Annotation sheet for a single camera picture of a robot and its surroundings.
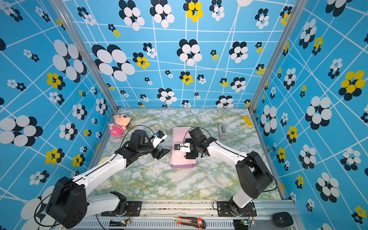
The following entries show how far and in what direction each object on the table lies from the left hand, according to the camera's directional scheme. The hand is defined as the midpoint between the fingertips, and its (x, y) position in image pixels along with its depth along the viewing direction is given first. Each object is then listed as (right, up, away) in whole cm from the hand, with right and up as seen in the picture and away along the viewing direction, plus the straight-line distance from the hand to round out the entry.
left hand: (167, 143), depth 82 cm
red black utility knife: (+13, -36, -13) cm, 41 cm away
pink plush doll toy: (-37, +13, +22) cm, 44 cm away
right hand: (+12, -3, +7) cm, 14 cm away
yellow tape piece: (+58, +14, +30) cm, 67 cm away
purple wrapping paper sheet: (+5, -11, +4) cm, 13 cm away
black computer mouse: (+58, -34, -14) cm, 68 cm away
